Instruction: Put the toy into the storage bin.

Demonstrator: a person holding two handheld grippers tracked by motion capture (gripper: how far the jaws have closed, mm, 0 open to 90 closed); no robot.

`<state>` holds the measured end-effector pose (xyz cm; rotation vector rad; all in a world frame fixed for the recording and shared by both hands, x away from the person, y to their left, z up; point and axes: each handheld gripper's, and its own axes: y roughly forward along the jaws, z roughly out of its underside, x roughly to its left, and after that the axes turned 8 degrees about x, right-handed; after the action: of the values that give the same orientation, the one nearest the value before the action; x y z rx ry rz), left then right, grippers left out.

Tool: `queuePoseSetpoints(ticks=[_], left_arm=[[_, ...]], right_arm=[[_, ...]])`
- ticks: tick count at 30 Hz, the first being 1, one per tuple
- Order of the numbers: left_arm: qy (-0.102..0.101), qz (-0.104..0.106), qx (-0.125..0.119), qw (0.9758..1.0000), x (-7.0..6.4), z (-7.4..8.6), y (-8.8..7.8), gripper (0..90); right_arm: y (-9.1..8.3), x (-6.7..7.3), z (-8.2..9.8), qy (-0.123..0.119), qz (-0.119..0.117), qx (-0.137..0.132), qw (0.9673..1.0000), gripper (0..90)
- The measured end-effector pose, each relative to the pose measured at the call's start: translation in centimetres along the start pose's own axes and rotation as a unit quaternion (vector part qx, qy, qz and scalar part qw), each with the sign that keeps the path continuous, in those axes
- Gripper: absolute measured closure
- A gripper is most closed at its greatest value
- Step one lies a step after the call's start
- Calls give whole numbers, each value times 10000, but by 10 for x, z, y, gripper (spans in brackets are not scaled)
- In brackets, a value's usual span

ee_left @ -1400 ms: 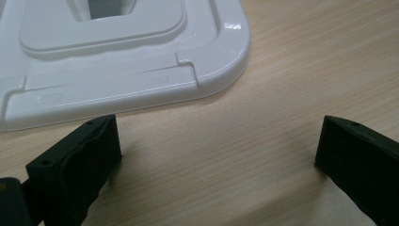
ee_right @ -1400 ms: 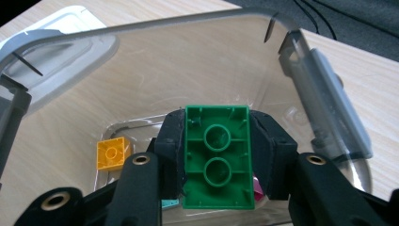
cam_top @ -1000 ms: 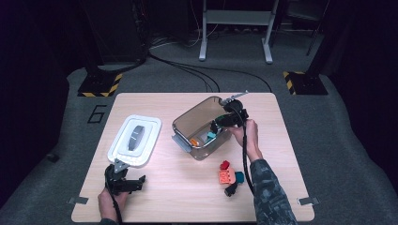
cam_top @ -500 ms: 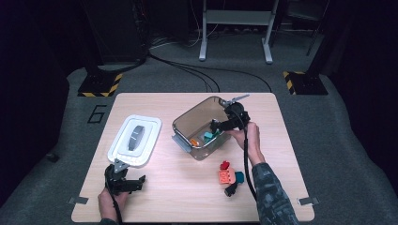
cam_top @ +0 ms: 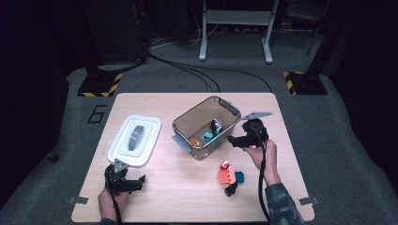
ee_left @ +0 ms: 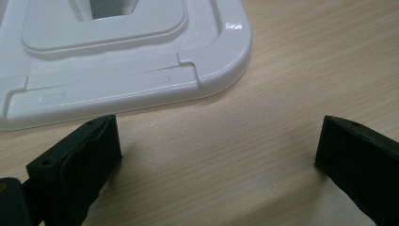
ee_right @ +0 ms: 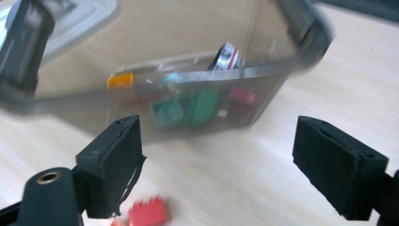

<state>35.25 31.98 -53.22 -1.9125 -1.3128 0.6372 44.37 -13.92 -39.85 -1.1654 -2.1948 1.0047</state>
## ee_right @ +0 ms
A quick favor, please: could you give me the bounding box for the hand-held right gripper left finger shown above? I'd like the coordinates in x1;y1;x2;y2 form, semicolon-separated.
75;114;147;219

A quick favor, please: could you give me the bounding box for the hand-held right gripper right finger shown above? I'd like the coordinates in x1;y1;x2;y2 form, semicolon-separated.
292;115;390;220

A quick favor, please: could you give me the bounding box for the red toy brick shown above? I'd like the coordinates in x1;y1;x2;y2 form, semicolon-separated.
128;196;168;226

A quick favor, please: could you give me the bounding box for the yellow toy brick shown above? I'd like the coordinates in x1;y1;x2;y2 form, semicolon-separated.
106;72;136;91

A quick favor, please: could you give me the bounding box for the maroon toy brick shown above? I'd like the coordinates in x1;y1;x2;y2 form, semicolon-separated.
227;88;260;116

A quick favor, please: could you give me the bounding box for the white box lid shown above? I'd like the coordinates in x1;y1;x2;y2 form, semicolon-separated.
0;0;120;64

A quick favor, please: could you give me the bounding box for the transparent brown storage box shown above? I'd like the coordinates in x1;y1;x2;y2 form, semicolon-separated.
0;0;335;142

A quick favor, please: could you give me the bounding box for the white toy car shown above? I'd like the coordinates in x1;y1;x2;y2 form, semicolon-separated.
207;41;246;73

